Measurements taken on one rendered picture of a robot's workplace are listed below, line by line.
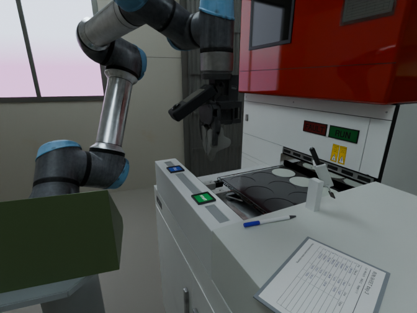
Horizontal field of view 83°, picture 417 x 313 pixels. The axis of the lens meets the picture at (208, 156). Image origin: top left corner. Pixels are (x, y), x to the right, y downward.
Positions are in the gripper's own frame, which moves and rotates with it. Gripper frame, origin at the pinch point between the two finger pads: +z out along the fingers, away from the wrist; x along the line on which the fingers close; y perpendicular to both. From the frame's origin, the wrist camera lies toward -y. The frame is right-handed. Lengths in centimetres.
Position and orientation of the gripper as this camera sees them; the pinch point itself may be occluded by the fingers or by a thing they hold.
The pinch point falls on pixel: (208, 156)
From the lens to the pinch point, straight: 60.0
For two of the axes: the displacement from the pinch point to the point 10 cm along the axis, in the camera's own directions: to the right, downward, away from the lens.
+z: 0.0, 9.5, 3.1
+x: -4.3, -2.8, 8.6
